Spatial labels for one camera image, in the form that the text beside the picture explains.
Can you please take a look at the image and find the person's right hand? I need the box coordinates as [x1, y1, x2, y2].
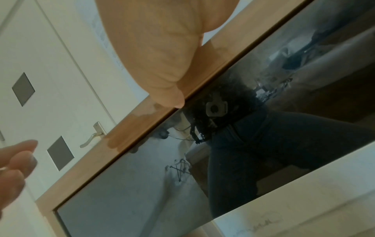
[0, 0, 238, 212]

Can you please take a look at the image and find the white door with grey panes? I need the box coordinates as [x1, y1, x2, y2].
[0, 0, 154, 237]

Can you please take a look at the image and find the wooden framed dark glass panel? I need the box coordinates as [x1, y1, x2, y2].
[35, 0, 375, 237]

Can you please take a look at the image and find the white cabinet panel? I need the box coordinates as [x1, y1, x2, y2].
[211, 150, 375, 237]

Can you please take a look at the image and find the silver door handle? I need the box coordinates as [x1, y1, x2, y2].
[80, 122, 108, 149]

